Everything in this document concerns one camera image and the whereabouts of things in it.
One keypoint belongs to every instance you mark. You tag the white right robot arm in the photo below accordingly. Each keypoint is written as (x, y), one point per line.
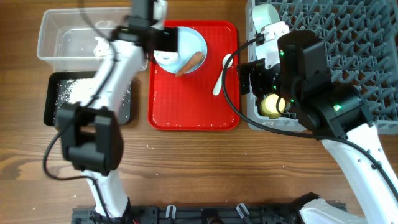
(295, 69)

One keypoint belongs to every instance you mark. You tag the white rice pile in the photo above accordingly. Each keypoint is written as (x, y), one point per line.
(72, 90)

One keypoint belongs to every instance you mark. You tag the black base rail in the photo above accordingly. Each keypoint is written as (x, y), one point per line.
(276, 213)

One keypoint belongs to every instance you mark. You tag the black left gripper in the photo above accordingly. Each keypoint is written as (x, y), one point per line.
(170, 42)

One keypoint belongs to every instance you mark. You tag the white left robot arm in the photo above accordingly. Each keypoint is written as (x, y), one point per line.
(89, 131)

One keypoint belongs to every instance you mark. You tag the clear plastic bin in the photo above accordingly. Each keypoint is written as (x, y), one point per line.
(68, 43)

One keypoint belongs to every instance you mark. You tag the red serving tray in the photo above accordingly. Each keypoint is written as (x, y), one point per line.
(186, 103)

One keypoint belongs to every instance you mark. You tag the mint green bowl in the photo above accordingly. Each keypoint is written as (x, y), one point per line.
(264, 15)

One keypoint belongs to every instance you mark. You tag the black waste tray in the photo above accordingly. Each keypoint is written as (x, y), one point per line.
(52, 93)

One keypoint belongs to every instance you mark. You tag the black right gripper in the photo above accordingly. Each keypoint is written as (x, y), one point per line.
(258, 72)

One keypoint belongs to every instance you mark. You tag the yellow cup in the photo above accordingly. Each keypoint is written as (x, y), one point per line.
(268, 106)

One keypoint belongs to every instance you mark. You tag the white napkin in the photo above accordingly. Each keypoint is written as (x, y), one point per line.
(166, 58)

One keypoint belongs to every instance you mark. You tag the white plastic spoon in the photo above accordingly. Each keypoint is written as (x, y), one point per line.
(218, 84)

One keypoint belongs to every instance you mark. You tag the light blue plate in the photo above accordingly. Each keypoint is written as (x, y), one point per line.
(189, 42)

